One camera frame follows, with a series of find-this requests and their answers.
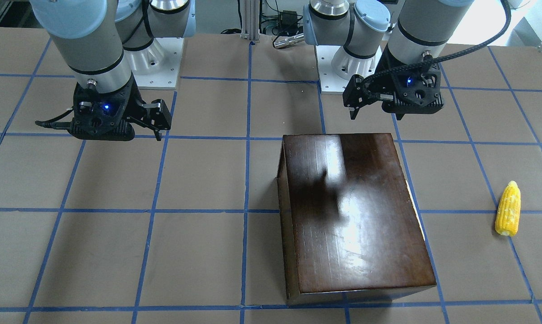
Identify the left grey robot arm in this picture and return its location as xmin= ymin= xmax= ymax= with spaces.
xmin=302 ymin=0 xmax=511 ymax=120

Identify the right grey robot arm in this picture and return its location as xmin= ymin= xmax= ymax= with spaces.
xmin=30 ymin=0 xmax=196 ymax=141

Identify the silver metal cylinder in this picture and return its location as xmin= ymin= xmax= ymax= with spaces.
xmin=273 ymin=33 xmax=305 ymax=50

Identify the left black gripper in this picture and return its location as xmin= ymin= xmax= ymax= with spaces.
xmin=342 ymin=63 xmax=445 ymax=120

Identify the black power adapter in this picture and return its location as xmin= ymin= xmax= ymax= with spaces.
xmin=279 ymin=10 xmax=299 ymax=29

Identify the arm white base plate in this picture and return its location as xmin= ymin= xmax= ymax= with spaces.
xmin=125 ymin=38 xmax=185 ymax=90
xmin=315 ymin=45 xmax=382 ymax=95

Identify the aluminium frame post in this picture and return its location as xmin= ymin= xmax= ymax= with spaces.
xmin=239 ymin=0 xmax=261 ymax=43

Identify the dark brown wooden cabinet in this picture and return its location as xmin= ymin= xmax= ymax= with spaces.
xmin=276 ymin=133 xmax=437 ymax=306

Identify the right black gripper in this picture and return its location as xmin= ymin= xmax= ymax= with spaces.
xmin=68 ymin=75 xmax=172 ymax=141

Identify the yellow corn cob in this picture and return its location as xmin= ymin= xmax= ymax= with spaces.
xmin=494 ymin=180 xmax=522 ymax=237

